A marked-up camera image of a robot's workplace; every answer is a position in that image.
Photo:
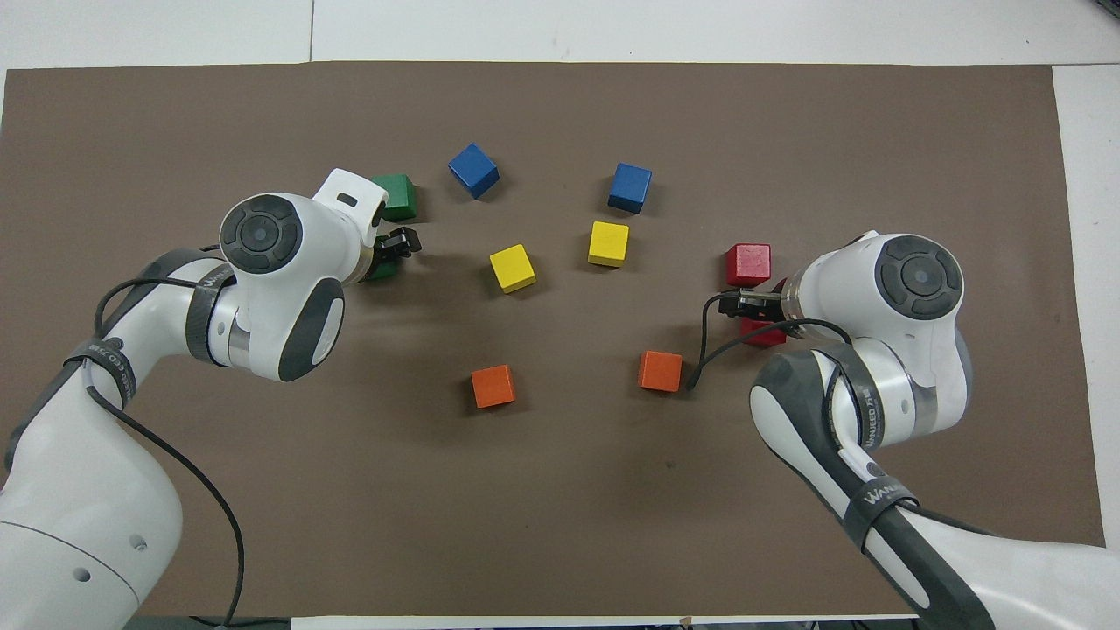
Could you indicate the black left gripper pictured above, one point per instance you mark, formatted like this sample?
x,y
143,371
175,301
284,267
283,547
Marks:
x,y
401,242

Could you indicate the green wooden cube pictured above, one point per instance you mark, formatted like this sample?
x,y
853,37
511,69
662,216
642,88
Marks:
x,y
401,199
379,271

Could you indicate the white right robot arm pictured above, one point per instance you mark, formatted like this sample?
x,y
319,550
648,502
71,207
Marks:
x,y
840,280

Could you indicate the red wooden cube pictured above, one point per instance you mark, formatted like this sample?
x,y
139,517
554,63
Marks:
x,y
761,335
748,264

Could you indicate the yellow wooden cube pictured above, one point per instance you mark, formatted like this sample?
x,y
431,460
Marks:
x,y
512,268
608,243

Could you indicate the brown table mat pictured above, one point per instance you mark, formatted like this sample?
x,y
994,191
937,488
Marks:
x,y
569,490

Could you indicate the blue wooden cube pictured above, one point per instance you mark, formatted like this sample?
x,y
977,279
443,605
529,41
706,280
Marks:
x,y
473,170
630,187

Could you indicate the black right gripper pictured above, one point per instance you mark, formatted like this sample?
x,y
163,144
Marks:
x,y
759,304

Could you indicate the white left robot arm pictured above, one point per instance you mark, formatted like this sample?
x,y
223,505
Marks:
x,y
70,490

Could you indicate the orange wooden cube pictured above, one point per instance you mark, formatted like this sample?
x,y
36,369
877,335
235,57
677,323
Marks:
x,y
493,386
661,371

